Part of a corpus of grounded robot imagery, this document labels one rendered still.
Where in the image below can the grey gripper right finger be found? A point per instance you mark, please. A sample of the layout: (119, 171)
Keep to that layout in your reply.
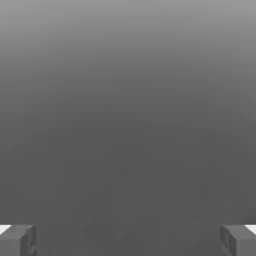
(240, 242)

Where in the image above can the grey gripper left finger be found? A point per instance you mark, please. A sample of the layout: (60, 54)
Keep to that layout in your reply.
(16, 242)

